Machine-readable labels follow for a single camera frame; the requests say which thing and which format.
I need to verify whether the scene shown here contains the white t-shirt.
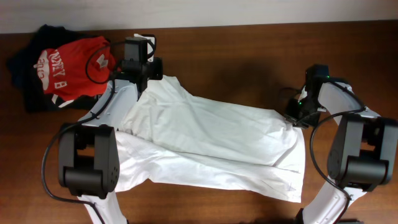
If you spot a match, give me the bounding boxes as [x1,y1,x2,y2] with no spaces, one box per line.
[116,77,305,203]

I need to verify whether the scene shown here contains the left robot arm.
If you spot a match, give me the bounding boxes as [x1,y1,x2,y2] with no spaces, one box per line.
[58,57,163,223]

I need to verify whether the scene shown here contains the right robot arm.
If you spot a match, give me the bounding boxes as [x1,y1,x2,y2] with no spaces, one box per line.
[285,75,397,223]

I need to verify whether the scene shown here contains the black folded clothes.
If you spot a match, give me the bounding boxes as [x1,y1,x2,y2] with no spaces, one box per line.
[7,25,102,113]

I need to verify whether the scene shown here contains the red printed t-shirt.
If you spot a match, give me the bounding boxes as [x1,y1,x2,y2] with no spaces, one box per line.
[34,36,116,103]

